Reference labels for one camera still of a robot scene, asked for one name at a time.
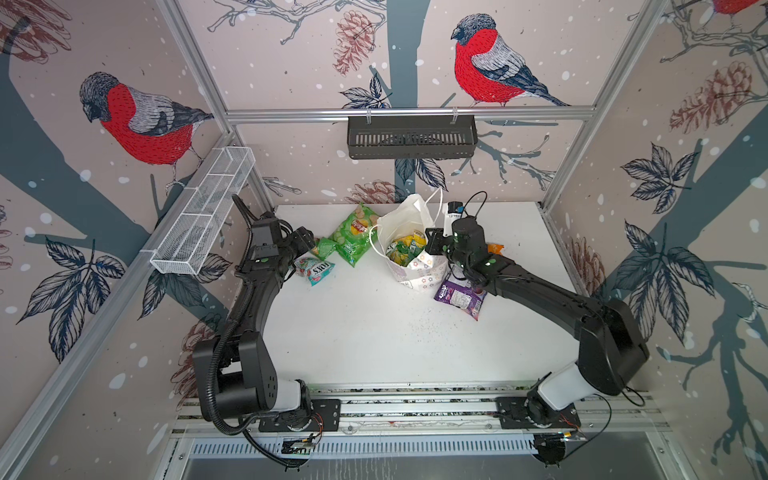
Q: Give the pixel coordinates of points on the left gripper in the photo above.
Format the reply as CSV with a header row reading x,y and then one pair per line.
x,y
302,240

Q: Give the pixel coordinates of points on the green corn snack packet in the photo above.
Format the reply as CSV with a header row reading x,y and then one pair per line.
x,y
323,248

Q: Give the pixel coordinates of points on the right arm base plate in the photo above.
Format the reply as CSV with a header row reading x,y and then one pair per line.
x,y
519,413

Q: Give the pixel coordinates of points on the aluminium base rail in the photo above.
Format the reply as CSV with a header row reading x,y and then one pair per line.
x,y
428,409

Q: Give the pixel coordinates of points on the white printed paper bag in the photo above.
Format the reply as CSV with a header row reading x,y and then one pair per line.
x,y
415,214

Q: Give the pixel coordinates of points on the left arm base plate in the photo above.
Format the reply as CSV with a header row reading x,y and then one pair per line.
x,y
325,416

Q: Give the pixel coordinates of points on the teal red candy packet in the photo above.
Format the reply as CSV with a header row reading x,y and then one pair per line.
x,y
314,270

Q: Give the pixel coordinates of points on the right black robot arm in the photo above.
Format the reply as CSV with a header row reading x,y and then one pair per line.
x,y
611,347

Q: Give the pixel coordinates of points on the purple snack packet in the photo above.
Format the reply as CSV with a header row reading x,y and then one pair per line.
x,y
461,295

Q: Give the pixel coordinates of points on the horizontal aluminium frame bar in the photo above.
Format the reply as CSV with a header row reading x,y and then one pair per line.
x,y
523,113

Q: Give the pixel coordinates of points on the green Lays chips packet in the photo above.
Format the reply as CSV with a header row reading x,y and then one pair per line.
x,y
352,236

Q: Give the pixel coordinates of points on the orange chips packet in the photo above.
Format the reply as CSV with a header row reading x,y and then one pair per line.
x,y
494,248

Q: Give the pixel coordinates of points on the black hanging wire basket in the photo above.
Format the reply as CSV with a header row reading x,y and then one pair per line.
x,y
412,137

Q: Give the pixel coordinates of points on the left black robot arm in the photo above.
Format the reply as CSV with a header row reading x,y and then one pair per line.
x,y
235,376

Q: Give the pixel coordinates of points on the green fruit candy packet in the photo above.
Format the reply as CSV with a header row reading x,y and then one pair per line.
x,y
403,250

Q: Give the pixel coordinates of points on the white mesh wall shelf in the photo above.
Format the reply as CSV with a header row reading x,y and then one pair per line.
x,y
193,233

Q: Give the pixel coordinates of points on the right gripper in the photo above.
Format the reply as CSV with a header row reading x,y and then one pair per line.
x,y
436,239

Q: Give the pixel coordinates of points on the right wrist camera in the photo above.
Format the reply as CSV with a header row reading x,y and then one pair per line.
x,y
453,210

